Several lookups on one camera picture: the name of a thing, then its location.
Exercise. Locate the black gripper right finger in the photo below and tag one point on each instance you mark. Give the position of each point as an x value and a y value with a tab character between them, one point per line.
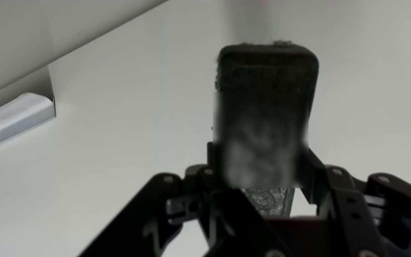
312	176

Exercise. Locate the silver board frame rail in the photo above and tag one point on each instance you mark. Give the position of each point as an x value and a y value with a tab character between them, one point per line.
23	113

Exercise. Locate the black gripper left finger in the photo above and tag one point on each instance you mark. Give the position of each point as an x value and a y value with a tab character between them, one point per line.
215	162

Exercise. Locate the black felt board duster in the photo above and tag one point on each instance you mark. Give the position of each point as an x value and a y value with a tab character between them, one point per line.
265	100

